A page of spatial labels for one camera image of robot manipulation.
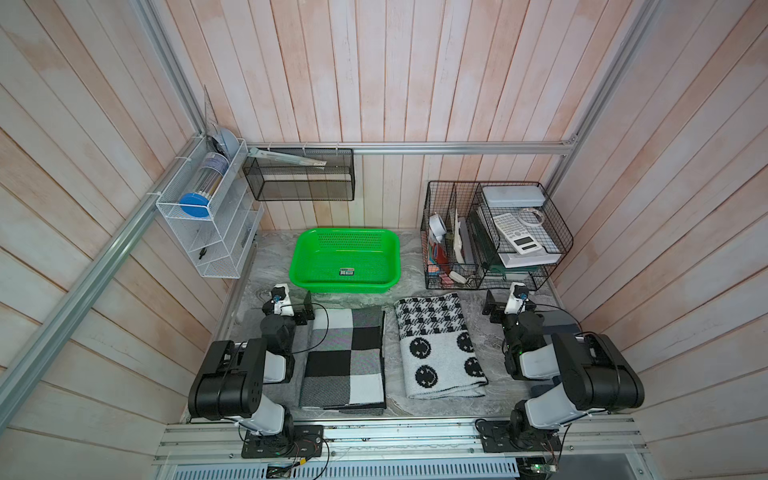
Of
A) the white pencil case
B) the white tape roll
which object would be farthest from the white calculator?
the white tape roll

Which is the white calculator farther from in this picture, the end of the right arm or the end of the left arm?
the end of the left arm

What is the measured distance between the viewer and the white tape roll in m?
1.11

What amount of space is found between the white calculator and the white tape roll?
0.22 m

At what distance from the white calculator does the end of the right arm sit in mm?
138

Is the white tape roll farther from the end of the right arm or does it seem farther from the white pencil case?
the end of the right arm

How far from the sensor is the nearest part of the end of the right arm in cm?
78

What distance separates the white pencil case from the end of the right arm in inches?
13.5

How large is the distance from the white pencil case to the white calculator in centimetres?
6

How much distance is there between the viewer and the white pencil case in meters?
1.00

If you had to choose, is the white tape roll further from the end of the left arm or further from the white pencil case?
the end of the left arm

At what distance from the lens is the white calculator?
2.88 ft
